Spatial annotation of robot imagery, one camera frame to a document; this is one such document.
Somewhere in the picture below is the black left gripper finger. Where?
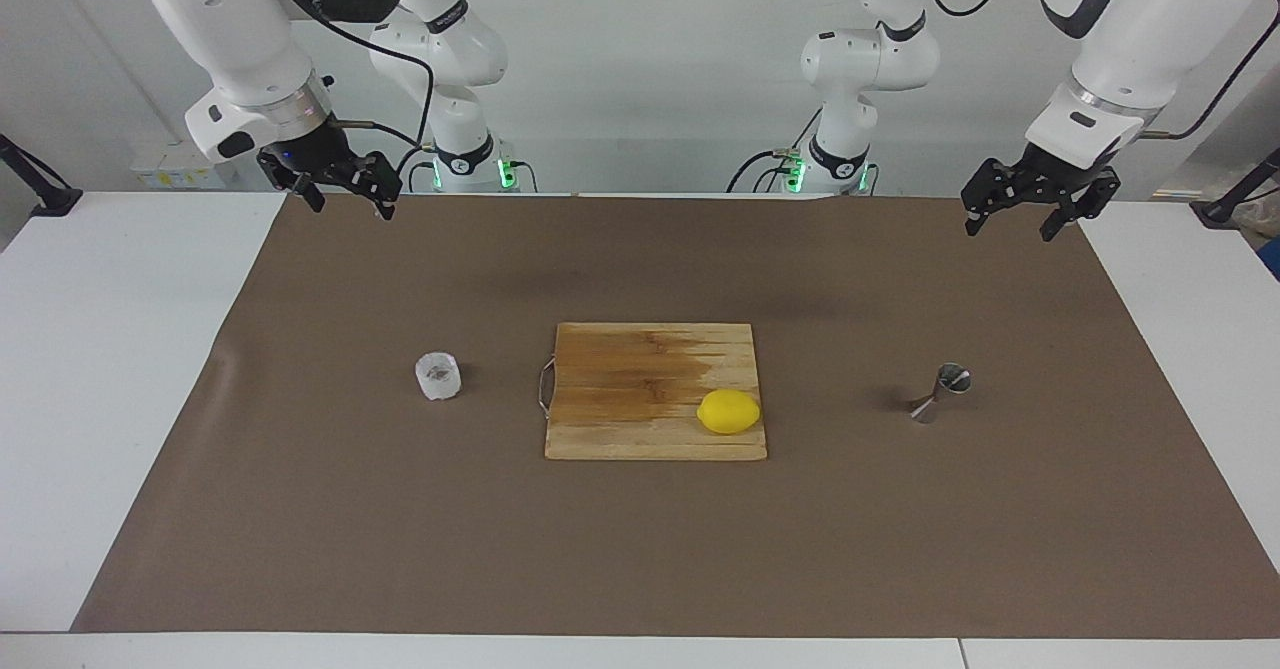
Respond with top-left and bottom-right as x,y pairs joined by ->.
962,159 -> 1016,238
1040,174 -> 1122,243

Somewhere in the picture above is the wooden cutting board, metal handle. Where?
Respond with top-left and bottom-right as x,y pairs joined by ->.
537,322 -> 769,462

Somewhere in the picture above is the steel double jigger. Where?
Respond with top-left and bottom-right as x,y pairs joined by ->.
910,363 -> 973,425

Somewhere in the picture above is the black base power cable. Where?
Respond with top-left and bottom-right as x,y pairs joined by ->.
727,107 -> 823,194

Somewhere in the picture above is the yellow lemon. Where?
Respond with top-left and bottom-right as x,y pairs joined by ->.
697,388 -> 762,436

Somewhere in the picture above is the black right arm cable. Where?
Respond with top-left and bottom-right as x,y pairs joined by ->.
262,0 -> 441,194

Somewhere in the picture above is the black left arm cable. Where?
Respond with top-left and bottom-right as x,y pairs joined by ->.
920,0 -> 1280,140

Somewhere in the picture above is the black clamp stand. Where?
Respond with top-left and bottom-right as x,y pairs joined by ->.
0,134 -> 83,218
1190,147 -> 1280,228

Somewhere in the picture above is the white background box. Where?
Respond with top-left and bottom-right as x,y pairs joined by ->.
130,142 -> 219,192

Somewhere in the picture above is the brown table mat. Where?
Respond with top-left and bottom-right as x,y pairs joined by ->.
70,192 -> 1280,640

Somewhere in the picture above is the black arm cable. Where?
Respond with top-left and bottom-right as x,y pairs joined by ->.
262,0 -> 441,194
920,0 -> 1280,140

